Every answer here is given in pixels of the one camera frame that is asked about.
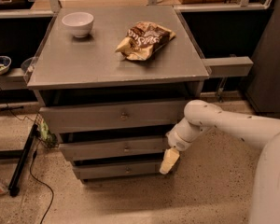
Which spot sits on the black metal table leg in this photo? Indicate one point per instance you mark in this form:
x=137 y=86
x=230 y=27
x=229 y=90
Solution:
x=13 y=185

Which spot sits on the grey left shelf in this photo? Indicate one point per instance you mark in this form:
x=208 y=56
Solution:
x=13 y=80

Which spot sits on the grey bottom drawer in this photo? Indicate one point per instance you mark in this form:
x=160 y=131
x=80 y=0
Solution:
x=119 y=169

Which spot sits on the grey drawer cabinet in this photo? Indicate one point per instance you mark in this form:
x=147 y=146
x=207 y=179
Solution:
x=89 y=71

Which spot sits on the wire basket with green item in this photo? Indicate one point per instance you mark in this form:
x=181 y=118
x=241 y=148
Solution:
x=47 y=138

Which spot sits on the grey side shelf bar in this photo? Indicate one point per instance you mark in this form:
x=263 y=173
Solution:
x=228 y=67

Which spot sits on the brown chip bag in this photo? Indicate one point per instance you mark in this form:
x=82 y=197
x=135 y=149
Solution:
x=142 y=40

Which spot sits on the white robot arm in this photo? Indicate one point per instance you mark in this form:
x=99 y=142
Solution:
x=260 y=132

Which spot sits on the grey drawer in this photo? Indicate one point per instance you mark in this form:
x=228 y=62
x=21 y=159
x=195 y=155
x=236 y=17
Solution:
x=118 y=147
x=83 y=118
x=119 y=169

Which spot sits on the white ceramic bowl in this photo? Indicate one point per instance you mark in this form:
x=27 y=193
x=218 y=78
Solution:
x=79 y=24

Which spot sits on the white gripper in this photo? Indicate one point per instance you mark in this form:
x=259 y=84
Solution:
x=178 y=141

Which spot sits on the grey top drawer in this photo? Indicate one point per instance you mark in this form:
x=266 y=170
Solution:
x=83 y=118

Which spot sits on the blue patterned bowl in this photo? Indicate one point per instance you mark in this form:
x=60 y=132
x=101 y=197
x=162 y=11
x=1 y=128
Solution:
x=5 y=63

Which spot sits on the clear plastic cup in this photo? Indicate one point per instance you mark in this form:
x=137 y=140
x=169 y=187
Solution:
x=29 y=64

